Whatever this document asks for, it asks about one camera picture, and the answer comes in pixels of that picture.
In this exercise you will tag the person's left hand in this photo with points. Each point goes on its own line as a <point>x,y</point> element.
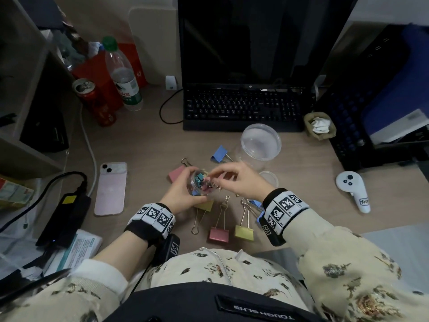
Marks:
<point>177,197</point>

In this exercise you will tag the person's right hand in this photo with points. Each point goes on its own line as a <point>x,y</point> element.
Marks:
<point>251,182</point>

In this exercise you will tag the small clear plastic jar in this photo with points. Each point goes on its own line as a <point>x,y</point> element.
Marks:
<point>194,189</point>

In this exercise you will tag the clear plastic lid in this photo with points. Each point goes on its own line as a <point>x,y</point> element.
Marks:
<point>270,177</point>

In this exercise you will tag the pile of small binder clips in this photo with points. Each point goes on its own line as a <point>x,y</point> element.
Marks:
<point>199,179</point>

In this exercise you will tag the large clear plastic jar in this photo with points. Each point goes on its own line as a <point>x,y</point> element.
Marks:
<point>259,140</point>

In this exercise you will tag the pile of large binder clips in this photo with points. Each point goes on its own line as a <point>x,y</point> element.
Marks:
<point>219,234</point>

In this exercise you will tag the person's right forearm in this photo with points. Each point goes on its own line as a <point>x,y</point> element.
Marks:
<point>335,251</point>

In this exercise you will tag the person's left forearm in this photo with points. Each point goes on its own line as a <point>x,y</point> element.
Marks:
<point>114,254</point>

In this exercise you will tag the person's floral cream jacket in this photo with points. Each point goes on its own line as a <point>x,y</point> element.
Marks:
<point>207,268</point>

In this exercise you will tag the person's black garment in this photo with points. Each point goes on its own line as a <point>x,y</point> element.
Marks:
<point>167,305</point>

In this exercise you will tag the pink smartphone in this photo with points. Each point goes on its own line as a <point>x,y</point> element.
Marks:
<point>110,194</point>

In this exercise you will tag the black keyboard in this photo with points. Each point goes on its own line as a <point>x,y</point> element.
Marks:
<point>234,110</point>

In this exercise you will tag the brown paper cup with tissue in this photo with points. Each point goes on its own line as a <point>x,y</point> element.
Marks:
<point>321,137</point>

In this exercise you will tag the crumpled white tissue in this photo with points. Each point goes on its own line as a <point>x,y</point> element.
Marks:
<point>320,125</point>

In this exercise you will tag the white handheld controller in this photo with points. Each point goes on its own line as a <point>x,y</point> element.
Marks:
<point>348,182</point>

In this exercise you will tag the black plastic crate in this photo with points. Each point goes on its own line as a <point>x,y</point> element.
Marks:
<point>345,130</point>

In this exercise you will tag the white teal tissue pack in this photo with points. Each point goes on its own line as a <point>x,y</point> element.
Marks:
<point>77,248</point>

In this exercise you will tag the small white device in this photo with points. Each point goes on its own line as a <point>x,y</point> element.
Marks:
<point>171,83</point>

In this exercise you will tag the black power adapter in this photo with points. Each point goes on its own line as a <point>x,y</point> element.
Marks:
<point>63,217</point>

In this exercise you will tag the red drink can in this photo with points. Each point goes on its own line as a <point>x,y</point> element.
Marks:
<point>99,110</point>

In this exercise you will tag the clear water bottle green cap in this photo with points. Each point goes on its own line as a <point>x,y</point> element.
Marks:
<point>125,83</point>

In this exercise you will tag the black computer monitor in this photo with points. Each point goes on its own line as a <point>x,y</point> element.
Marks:
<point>251,46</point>

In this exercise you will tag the black electronic device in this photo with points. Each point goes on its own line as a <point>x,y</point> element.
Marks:
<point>43,134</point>

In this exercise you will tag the red cardboard box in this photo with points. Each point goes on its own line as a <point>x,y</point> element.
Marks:
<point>90,73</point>

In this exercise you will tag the white paper sheet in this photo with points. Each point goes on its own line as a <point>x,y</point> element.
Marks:
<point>399,127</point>

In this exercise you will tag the grey shelf unit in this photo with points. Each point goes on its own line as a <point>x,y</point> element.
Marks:
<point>20,154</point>

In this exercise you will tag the yellow juice bottle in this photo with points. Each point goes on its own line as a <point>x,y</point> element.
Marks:
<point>13,194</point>

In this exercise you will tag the blue folder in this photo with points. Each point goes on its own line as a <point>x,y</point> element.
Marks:
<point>402,83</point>

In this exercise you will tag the crumpled clear plastic wrap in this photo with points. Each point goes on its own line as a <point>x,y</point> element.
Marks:
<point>73,50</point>

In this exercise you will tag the black chair base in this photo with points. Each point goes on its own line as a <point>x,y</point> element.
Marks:
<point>16,281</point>

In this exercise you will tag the dark fabric bag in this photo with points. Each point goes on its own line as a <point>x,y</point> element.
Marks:
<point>43,10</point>

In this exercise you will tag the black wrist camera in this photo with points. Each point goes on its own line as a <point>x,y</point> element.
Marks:
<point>171,246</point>

